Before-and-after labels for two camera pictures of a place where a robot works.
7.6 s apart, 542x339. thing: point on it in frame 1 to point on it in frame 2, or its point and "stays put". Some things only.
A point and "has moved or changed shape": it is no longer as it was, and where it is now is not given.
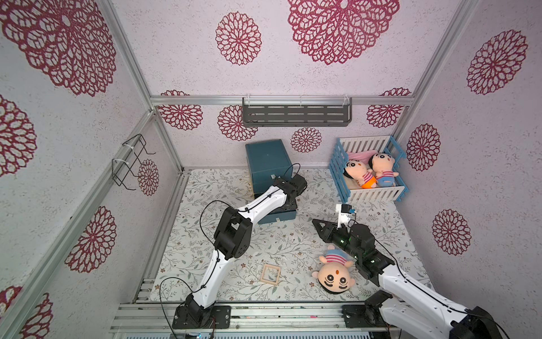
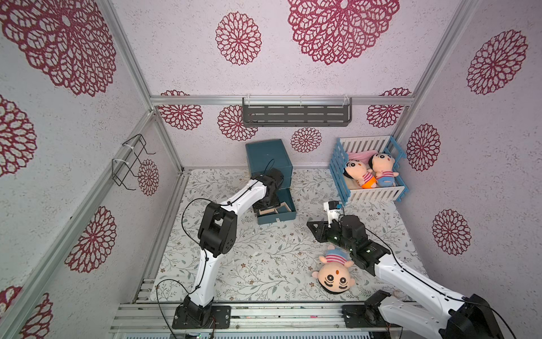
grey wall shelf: x=305 y=110 stays put
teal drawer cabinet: x=267 y=160 stays put
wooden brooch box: x=270 y=274 has moved or changed shape
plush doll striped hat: x=334 y=275 stays put
